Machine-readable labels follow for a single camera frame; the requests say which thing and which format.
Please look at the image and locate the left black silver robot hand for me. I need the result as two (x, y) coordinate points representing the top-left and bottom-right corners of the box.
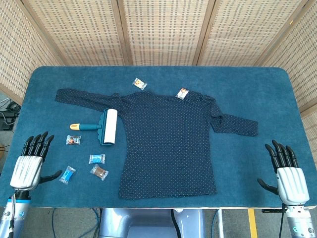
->
(9, 131), (63, 191)

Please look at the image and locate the woven bamboo screen panel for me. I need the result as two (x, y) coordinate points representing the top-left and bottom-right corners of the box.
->
(193, 0), (308, 66)
(21, 0), (132, 66)
(116, 0), (216, 66)
(257, 0), (317, 154)
(0, 0), (64, 105)

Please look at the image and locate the silver robot torso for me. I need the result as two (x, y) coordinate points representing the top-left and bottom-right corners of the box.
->
(99, 208), (206, 238)

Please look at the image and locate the blue candy packet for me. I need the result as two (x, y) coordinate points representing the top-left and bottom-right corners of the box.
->
(88, 153), (106, 165)
(59, 165), (76, 185)

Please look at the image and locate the white orange snack packet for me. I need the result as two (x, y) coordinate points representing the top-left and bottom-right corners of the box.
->
(175, 87), (190, 101)

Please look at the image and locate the black torso cable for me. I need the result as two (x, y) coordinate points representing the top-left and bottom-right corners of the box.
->
(170, 209), (181, 238)

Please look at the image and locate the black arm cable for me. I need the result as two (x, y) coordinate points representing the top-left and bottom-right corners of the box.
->
(7, 194), (17, 238)
(279, 202), (285, 238)

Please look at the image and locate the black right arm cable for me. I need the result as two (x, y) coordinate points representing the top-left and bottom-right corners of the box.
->
(279, 202), (285, 238)

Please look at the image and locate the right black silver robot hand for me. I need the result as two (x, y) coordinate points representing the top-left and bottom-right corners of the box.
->
(257, 139), (311, 205)

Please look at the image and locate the white table leg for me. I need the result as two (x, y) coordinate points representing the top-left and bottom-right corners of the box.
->
(217, 209), (225, 238)

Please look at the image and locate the black equipment with cables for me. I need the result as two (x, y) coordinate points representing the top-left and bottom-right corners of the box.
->
(0, 98), (22, 132)

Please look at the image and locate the blue floor cable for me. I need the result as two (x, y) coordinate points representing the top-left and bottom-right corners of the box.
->
(211, 209), (220, 238)
(51, 208), (59, 238)
(92, 208), (102, 238)

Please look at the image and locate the teal table cover cloth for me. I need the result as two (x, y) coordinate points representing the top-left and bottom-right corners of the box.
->
(0, 65), (317, 209)

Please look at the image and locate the dark orange snack packet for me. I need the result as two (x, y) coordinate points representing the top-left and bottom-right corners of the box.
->
(65, 134), (82, 146)

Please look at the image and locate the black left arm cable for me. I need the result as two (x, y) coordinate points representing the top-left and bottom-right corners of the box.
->
(7, 194), (17, 238)

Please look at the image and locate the teal lint roller yellow-tipped handle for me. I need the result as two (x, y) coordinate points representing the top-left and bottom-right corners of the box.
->
(69, 108), (118, 147)

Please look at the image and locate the yellow orange snack packet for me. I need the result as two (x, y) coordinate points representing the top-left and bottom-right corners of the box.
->
(132, 77), (149, 90)

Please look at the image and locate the navy polka dot shirt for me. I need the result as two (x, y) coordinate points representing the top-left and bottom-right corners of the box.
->
(54, 88), (260, 201)

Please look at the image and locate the brown candy packet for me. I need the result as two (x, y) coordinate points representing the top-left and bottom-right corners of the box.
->
(90, 163), (109, 181)

